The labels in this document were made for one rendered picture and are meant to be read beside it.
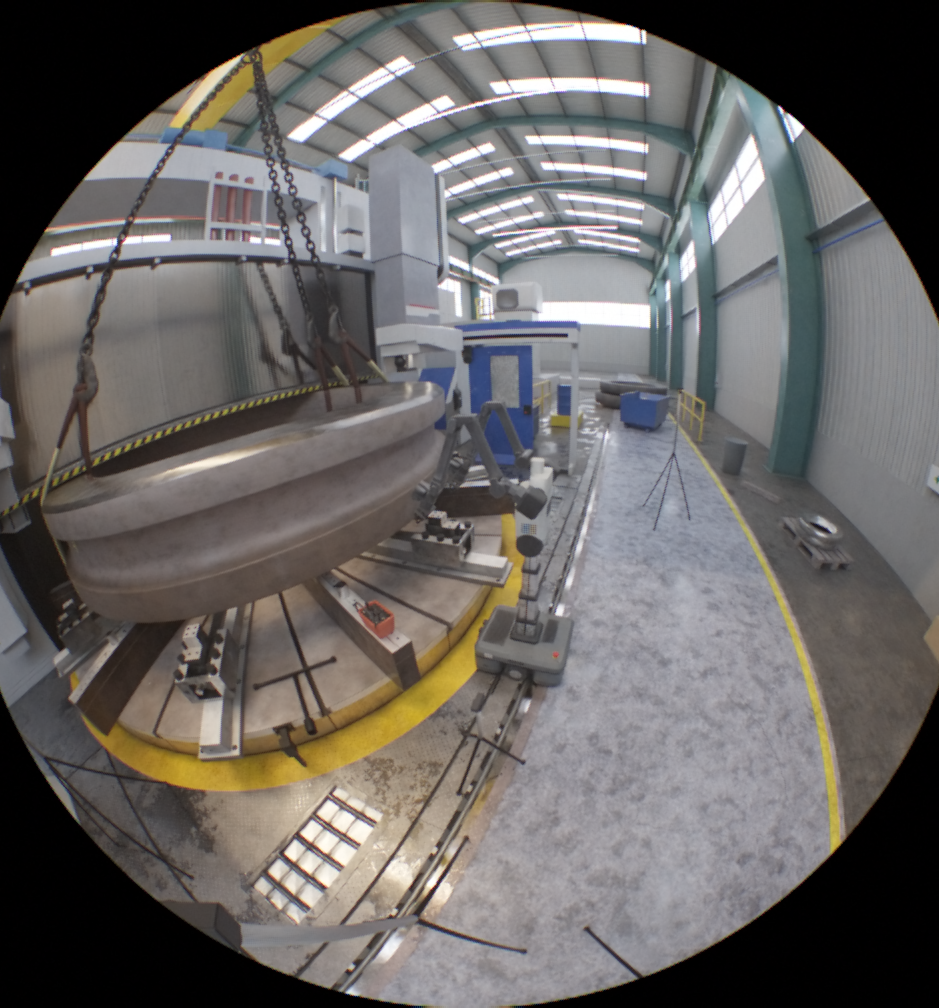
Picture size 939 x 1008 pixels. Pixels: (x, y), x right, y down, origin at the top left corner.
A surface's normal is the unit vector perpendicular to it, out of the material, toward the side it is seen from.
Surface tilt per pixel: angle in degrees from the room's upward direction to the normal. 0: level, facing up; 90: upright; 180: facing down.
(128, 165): 90
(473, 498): 90
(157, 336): 90
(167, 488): 90
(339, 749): 0
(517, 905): 0
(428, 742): 0
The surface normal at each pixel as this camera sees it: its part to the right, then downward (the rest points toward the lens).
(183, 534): 0.43, 0.36
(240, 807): -0.05, -0.91
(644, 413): -0.70, 0.33
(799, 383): -0.41, 0.40
